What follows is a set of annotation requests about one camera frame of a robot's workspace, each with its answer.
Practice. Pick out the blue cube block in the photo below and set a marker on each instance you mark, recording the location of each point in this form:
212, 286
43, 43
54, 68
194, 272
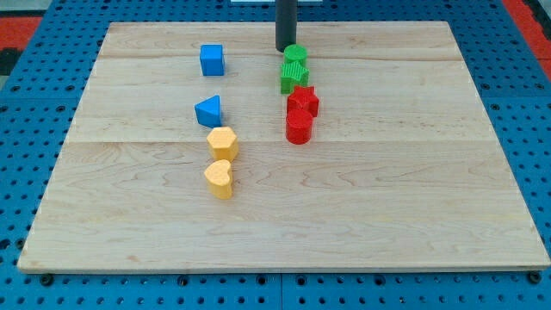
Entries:
212, 60

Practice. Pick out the red cylinder block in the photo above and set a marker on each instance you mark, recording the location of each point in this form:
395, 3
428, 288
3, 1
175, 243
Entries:
299, 124

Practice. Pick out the yellow hexagon block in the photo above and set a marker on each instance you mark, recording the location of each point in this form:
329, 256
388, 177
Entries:
223, 143

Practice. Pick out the yellow heart block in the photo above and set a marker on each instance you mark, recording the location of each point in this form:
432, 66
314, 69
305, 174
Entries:
219, 179

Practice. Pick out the red star block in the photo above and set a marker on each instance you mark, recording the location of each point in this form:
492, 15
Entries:
305, 98

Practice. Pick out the light wooden board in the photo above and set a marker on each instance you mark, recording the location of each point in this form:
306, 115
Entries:
403, 173

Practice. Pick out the blue triangle block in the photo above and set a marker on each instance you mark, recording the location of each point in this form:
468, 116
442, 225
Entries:
208, 112

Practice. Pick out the green star block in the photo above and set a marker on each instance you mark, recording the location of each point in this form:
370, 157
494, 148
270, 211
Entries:
293, 74

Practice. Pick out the green cylinder block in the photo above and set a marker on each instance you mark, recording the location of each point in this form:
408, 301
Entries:
295, 53

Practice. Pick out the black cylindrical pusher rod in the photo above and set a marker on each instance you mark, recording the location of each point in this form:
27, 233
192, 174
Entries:
285, 23

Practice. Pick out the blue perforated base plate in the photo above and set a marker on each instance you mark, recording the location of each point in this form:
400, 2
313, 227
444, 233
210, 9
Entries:
40, 96

